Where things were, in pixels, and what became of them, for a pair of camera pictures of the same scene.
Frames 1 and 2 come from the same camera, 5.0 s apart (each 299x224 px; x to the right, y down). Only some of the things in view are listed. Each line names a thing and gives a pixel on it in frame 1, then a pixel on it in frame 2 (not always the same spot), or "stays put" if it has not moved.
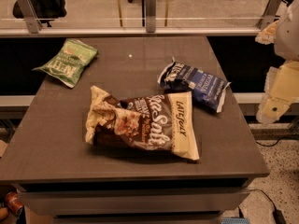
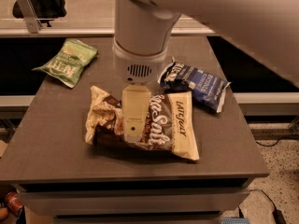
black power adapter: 278,217 stays put
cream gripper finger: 280,91 → 136,69
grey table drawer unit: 134,202 stays put
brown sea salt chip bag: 163,122 stays put
